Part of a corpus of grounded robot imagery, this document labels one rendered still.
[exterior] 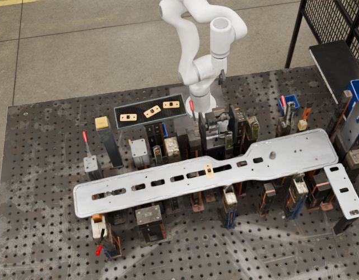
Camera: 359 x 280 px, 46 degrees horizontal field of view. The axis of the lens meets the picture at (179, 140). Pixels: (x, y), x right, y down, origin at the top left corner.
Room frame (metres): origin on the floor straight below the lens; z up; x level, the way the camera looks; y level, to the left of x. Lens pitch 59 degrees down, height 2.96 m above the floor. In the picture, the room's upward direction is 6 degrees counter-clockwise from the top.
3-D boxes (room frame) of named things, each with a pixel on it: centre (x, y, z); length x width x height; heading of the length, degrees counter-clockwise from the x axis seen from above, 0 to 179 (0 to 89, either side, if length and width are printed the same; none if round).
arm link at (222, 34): (1.22, -0.22, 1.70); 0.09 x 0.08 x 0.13; 110
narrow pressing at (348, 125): (1.03, -0.86, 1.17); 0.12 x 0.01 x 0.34; 7
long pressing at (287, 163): (0.94, -0.12, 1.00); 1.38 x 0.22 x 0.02; 97
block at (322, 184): (0.83, -0.69, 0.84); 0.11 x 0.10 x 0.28; 7
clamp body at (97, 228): (0.70, 0.42, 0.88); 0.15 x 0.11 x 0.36; 7
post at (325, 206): (0.83, -0.78, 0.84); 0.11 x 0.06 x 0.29; 7
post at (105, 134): (1.23, 0.39, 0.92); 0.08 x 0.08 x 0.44; 7
